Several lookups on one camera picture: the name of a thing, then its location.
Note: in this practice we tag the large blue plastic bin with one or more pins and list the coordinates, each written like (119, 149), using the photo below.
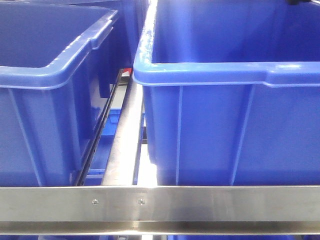
(232, 91)

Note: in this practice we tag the stainless steel shelf rack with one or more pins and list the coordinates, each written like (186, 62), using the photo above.
(118, 207)

